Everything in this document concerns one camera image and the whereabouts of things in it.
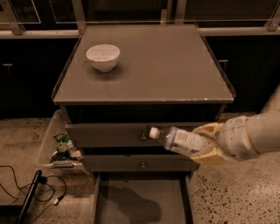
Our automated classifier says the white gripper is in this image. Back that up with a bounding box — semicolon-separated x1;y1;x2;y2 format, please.
191;115;260;165

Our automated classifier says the clear plastic water bottle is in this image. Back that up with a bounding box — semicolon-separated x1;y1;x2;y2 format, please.
150;127;213;158

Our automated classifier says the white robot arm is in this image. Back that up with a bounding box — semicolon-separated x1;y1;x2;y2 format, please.
191;84;280;165

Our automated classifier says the brass top drawer knob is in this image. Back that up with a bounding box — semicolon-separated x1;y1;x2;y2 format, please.
140;133;148;142

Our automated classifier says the grey drawer cabinet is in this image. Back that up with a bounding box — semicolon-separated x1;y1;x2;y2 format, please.
52;24;235;159

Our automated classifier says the grey bottom drawer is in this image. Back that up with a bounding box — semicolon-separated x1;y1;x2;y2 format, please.
90;171;197;224

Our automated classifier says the grey drawer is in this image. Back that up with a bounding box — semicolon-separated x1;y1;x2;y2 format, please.
81;155;200;172
66;122;206;148
90;171;197;224

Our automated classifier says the grey middle drawer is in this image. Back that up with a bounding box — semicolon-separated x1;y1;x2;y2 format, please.
81;155;200;172

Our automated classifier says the grey top drawer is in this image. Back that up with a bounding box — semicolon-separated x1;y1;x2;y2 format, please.
66;122;206;148

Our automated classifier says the white ceramic bowl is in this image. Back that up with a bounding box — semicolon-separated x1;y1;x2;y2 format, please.
86;44;121;73

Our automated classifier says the green snack packet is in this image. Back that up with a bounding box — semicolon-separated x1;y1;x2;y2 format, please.
53;132;70;143

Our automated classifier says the black bar stand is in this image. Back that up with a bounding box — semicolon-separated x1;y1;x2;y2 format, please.
15;170;42;224

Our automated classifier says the metal window railing frame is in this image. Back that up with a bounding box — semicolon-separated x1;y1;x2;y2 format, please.
0;0;280;39

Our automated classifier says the black cable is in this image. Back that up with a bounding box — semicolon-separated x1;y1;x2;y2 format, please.
0;164;68;224

